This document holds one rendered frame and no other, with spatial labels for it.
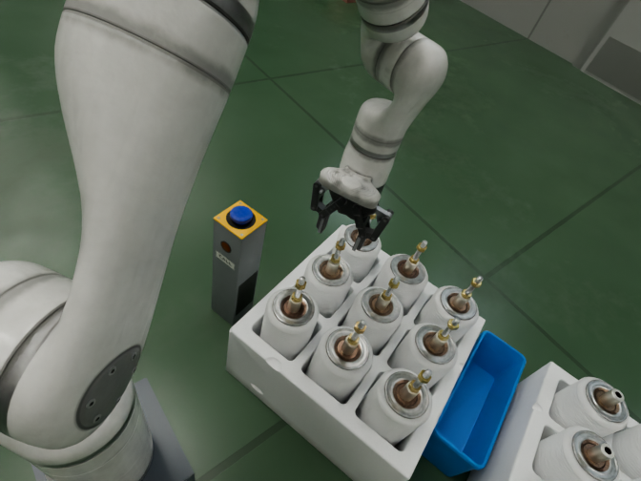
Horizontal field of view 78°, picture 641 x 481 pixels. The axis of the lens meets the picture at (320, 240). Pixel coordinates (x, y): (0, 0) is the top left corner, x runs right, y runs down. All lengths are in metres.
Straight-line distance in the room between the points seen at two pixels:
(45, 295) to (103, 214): 0.08
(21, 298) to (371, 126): 0.41
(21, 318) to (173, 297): 0.76
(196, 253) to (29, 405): 0.86
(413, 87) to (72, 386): 0.42
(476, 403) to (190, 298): 0.72
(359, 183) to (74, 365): 0.41
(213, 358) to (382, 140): 0.61
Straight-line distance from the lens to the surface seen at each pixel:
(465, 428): 1.03
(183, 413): 0.90
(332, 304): 0.80
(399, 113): 0.52
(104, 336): 0.26
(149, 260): 0.25
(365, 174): 0.57
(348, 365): 0.69
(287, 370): 0.74
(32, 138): 1.49
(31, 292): 0.29
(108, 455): 0.42
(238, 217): 0.73
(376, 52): 0.52
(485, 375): 1.12
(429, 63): 0.49
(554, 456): 0.85
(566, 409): 0.93
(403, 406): 0.69
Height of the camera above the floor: 0.85
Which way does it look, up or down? 47 degrees down
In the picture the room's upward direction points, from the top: 18 degrees clockwise
